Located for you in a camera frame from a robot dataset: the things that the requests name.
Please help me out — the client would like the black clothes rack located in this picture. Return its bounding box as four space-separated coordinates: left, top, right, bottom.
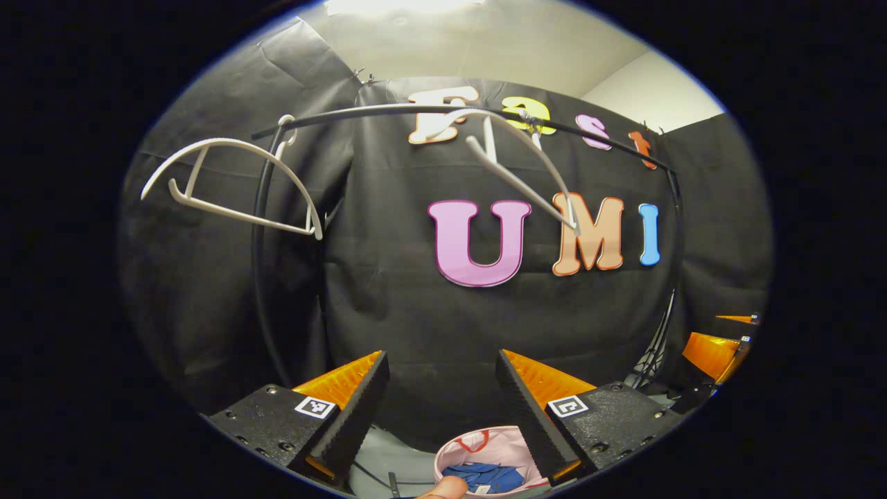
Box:
251 103 683 389

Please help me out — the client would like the blue corduroy shirt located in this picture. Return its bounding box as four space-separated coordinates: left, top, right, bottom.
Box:
442 462 525 494

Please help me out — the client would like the pink laundry hamper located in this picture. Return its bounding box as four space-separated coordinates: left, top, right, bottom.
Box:
434 426 552 496

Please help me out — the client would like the ceiling light panel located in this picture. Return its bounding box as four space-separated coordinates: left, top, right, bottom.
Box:
326 0 486 16

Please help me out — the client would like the black cable bundle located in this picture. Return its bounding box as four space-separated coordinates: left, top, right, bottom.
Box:
624 291 677 393

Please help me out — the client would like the black backdrop cloth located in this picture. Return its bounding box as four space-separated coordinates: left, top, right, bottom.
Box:
118 17 773 451

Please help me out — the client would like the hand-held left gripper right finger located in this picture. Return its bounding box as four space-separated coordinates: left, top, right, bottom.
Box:
495 349 687 486

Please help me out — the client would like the white plastic hanger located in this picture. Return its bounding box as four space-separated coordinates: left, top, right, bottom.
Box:
423 107 581 233
141 114 324 241

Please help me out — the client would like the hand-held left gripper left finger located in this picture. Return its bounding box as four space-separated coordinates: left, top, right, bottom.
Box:
201 351 390 493

